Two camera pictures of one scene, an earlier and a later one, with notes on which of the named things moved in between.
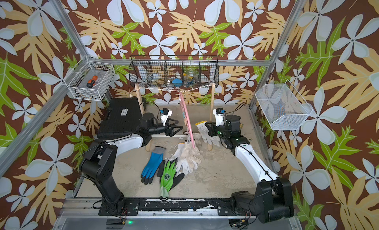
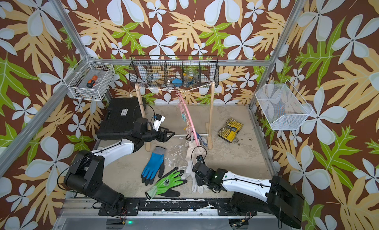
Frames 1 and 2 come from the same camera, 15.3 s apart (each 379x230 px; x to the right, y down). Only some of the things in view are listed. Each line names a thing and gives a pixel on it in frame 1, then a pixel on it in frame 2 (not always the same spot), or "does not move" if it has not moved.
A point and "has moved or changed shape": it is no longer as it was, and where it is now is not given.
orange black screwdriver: x=91 y=83 does not move
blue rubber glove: x=155 y=161 does not move
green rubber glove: x=169 y=178 -> x=165 y=186
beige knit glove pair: x=190 y=154 has moved or changed shape
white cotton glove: x=183 y=165 -> x=190 y=172
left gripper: x=170 y=132 -> x=164 y=138
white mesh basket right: x=284 y=107 does not move
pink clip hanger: x=187 y=117 does not move
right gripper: x=212 y=130 -> x=199 y=181
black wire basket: x=172 y=70 does not move
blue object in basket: x=177 y=82 does not move
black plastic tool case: x=122 y=118 does not move
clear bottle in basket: x=191 y=77 does not move
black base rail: x=223 y=205 does not move
